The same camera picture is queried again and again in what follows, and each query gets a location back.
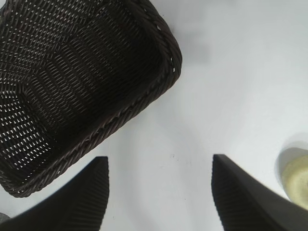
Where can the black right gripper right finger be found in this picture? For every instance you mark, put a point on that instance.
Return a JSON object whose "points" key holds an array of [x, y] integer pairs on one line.
{"points": [[245, 207]]}

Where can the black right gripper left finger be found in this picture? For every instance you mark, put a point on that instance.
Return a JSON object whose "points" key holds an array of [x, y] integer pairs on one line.
{"points": [[72, 207]]}

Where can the dark brown wicker basket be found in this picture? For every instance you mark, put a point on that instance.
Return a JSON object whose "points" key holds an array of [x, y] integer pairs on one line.
{"points": [[72, 72]]}

